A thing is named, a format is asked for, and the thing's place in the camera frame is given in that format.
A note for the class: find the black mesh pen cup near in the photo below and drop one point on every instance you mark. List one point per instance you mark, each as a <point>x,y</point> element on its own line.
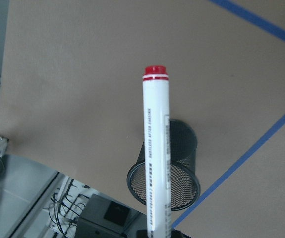
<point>185,187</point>

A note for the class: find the white marker with red cap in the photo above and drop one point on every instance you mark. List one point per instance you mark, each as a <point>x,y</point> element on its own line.
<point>157,151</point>

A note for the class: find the black electronics box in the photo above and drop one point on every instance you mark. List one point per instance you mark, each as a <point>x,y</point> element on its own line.
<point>103,218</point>

